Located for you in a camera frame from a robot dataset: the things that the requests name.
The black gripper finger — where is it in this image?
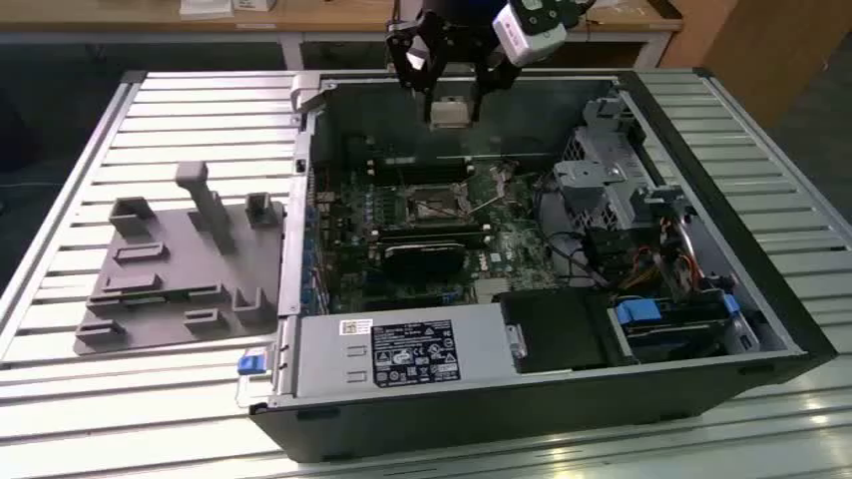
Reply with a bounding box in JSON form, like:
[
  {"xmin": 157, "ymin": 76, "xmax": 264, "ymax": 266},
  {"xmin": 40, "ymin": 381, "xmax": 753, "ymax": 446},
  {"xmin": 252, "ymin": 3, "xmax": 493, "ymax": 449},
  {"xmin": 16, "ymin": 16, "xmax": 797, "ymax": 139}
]
[
  {"xmin": 385, "ymin": 10, "xmax": 444, "ymax": 124},
  {"xmin": 464, "ymin": 29, "xmax": 524, "ymax": 124}
]

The silver square CPU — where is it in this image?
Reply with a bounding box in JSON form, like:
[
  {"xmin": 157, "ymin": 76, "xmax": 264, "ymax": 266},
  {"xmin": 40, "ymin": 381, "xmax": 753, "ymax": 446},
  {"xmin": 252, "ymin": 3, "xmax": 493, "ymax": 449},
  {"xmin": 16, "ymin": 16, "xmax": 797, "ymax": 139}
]
[{"xmin": 428, "ymin": 97, "xmax": 477, "ymax": 132}]

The black RAM slot bank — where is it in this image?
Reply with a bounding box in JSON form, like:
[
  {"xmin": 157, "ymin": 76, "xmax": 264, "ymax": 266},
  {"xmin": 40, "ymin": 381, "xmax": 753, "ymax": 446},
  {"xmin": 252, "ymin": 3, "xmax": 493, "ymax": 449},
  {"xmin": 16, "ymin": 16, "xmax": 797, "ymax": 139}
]
[{"xmin": 369, "ymin": 157, "xmax": 470, "ymax": 185}]

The CPU socket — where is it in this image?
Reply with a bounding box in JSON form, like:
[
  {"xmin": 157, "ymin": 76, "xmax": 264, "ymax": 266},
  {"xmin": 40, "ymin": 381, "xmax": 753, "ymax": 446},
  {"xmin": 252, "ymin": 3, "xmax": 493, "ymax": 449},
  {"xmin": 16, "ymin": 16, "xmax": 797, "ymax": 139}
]
[{"xmin": 397, "ymin": 183, "xmax": 477, "ymax": 226}]

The wooden desk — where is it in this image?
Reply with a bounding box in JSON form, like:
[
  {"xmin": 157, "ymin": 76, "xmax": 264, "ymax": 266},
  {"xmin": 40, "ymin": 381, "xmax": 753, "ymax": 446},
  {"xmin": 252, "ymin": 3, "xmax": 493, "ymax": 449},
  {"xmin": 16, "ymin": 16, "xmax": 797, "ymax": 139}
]
[{"xmin": 0, "ymin": 0, "xmax": 685, "ymax": 71}]

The metal drive cage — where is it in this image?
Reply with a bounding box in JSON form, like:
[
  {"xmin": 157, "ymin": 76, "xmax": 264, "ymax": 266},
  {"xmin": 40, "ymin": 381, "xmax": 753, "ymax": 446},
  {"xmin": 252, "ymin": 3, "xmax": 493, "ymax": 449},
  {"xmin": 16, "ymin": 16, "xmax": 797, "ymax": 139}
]
[{"xmin": 550, "ymin": 97, "xmax": 686, "ymax": 231}]

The white paper stack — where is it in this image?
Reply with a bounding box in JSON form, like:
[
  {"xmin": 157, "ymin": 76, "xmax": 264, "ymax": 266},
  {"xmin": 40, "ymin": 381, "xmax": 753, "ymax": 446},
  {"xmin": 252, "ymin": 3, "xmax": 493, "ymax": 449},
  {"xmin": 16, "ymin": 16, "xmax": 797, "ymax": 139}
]
[{"xmin": 177, "ymin": 0, "xmax": 236, "ymax": 22}]

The green motherboard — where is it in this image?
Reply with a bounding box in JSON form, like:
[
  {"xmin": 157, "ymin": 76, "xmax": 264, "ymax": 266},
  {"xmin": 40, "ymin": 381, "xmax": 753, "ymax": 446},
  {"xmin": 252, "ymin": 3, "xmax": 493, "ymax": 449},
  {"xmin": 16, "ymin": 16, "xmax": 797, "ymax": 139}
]
[{"xmin": 309, "ymin": 149, "xmax": 553, "ymax": 315}]

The green RAM stick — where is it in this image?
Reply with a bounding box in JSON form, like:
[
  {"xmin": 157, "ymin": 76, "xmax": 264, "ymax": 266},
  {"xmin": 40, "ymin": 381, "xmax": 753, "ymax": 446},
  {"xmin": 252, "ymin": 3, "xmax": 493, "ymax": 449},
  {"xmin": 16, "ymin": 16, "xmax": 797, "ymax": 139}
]
[{"xmin": 380, "ymin": 232, "xmax": 490, "ymax": 246}]

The black graphics card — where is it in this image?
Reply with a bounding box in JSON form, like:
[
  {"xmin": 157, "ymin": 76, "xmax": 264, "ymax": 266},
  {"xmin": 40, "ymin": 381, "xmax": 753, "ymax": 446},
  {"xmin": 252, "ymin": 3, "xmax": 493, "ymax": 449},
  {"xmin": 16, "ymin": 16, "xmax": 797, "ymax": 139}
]
[{"xmin": 382, "ymin": 240, "xmax": 470, "ymax": 279}]

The wooden cabinet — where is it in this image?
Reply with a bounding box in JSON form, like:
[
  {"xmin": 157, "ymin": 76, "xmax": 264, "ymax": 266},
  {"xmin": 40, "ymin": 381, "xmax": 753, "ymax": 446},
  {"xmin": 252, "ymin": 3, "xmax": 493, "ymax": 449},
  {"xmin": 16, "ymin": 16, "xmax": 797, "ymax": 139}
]
[{"xmin": 657, "ymin": 0, "xmax": 852, "ymax": 129}]

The small silver heat sink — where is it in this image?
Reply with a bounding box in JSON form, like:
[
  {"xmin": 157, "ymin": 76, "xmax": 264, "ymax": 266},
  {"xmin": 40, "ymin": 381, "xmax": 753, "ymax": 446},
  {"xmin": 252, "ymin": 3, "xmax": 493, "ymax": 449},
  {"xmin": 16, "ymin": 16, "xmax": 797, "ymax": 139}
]
[{"xmin": 474, "ymin": 277, "xmax": 514, "ymax": 303}]

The black plastic shroud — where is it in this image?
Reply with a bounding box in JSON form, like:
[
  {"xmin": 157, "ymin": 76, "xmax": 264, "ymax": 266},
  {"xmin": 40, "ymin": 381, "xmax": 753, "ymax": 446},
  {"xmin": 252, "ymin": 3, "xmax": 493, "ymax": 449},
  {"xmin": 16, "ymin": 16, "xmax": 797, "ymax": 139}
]
[{"xmin": 496, "ymin": 290, "xmax": 630, "ymax": 375}]

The hard disk in blue carrier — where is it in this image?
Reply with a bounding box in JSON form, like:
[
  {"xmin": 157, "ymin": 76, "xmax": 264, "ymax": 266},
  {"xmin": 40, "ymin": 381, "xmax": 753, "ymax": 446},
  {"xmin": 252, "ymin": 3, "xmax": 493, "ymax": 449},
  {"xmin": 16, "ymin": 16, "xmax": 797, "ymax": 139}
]
[{"xmin": 610, "ymin": 296, "xmax": 744, "ymax": 363}]

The grey plastic parts rack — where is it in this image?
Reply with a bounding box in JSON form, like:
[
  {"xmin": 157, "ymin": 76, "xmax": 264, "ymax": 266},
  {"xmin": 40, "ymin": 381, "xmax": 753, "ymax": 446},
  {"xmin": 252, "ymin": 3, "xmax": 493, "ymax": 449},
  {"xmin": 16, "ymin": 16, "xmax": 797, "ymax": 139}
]
[{"xmin": 70, "ymin": 162, "xmax": 289, "ymax": 356}]

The grey power supply with label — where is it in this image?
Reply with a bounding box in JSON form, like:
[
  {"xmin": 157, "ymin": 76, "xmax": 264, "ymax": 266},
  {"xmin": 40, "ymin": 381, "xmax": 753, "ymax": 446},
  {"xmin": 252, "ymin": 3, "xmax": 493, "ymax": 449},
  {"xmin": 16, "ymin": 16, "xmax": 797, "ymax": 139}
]
[{"xmin": 296, "ymin": 303, "xmax": 526, "ymax": 400}]

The black open PC case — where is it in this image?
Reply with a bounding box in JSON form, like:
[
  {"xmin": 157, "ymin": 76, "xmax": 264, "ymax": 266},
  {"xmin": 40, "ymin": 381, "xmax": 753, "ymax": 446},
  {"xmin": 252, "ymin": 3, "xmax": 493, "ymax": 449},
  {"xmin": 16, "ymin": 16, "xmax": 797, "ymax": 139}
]
[{"xmin": 249, "ymin": 68, "xmax": 838, "ymax": 463}]

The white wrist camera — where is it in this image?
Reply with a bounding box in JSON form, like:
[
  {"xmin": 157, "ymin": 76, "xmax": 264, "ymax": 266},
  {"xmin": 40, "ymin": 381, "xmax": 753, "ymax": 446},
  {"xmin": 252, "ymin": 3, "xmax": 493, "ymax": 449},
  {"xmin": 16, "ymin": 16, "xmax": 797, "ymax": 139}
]
[{"xmin": 489, "ymin": 0, "xmax": 572, "ymax": 66}]

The orange flat cable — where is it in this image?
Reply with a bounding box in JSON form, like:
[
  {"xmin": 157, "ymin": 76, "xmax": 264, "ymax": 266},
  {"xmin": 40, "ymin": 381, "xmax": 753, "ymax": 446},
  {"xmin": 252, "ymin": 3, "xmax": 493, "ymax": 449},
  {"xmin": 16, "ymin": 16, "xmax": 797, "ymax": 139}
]
[{"xmin": 678, "ymin": 251, "xmax": 701, "ymax": 290}]

